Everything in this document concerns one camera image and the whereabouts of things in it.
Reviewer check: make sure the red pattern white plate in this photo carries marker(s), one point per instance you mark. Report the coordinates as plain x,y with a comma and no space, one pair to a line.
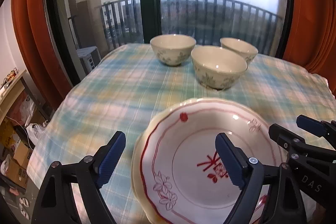
189,160

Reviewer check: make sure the white outdoor unit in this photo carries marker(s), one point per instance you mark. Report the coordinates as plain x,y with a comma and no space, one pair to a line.
89,58

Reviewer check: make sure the orange right curtain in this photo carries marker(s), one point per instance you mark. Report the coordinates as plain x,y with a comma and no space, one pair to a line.
311,42

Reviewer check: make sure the scalloped yellow flower plate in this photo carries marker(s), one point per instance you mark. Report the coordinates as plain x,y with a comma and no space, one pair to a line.
137,173

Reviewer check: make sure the black balcony railing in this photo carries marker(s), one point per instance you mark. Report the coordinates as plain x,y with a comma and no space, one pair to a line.
205,20

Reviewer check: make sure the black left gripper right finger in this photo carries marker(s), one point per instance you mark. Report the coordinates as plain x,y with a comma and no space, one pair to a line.
284,203

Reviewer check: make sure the plaid tablecloth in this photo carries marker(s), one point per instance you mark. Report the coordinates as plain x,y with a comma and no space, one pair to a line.
130,86

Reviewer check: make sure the wooden shelf unit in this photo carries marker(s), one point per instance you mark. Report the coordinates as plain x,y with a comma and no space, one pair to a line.
17,86

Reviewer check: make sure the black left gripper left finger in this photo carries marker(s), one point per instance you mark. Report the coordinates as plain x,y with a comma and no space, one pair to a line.
56,203

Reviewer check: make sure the green floral bowl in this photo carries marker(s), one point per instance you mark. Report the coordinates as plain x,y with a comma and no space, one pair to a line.
172,49
217,67
244,49

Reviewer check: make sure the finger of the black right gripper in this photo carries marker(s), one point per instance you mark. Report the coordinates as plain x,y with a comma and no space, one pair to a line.
293,143
318,128

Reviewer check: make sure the white plastic bag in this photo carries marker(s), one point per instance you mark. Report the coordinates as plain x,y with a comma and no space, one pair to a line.
35,132

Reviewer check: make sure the cardboard box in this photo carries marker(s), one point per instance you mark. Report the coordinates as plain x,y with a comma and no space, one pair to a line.
16,166

